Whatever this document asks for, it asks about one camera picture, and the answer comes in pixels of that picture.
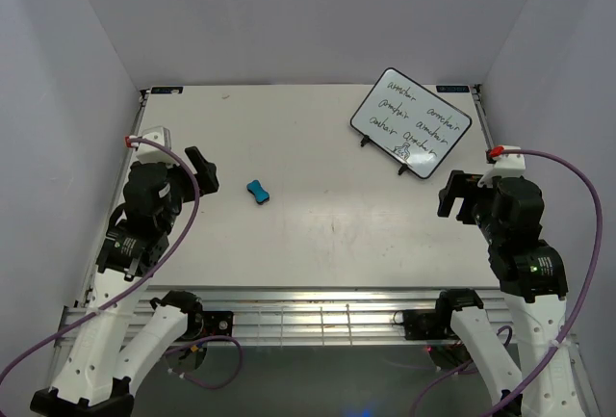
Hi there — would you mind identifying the blue whiteboard eraser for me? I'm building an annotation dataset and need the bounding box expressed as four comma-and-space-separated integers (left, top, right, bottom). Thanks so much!
246, 180, 270, 205

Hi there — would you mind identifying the small black-framed whiteboard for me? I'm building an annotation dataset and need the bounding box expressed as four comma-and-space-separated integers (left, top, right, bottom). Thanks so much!
349, 67, 473, 179

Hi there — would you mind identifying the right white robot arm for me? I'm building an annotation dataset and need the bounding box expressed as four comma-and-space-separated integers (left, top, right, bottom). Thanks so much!
434, 170, 584, 416

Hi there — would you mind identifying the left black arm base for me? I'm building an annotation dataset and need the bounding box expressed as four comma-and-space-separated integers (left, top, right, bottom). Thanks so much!
195, 310, 235, 339

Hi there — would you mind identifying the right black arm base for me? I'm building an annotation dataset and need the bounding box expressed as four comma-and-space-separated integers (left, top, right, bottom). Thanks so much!
393, 309, 458, 341

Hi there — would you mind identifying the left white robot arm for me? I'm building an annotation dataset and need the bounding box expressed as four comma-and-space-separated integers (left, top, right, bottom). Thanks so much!
30, 141, 219, 416

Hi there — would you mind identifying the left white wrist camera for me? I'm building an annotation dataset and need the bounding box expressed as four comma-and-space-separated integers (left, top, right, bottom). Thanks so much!
124, 126, 176, 167

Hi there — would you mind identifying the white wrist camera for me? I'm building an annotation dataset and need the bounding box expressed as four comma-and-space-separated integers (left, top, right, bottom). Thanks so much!
478, 145, 526, 188
124, 126, 176, 167

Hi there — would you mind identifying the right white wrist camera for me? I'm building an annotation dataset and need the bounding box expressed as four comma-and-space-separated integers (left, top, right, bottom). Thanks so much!
478, 145, 526, 188

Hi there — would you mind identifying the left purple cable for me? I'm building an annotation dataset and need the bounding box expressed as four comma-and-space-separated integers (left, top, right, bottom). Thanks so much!
0, 136, 244, 417

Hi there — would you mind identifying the purple cable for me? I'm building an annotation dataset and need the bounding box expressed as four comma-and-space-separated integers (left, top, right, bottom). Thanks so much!
0, 136, 244, 417
406, 148, 603, 417

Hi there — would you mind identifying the wire whiteboard stand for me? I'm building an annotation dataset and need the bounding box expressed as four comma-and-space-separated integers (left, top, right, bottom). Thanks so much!
360, 134, 411, 176

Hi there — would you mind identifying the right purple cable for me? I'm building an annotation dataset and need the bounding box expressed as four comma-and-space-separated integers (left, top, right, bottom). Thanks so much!
406, 148, 603, 417

